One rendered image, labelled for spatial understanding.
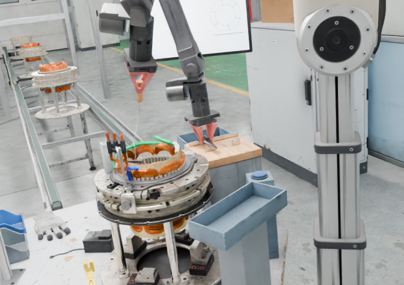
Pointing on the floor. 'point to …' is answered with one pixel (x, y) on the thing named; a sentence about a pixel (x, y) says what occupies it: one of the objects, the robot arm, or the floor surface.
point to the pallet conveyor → (44, 177)
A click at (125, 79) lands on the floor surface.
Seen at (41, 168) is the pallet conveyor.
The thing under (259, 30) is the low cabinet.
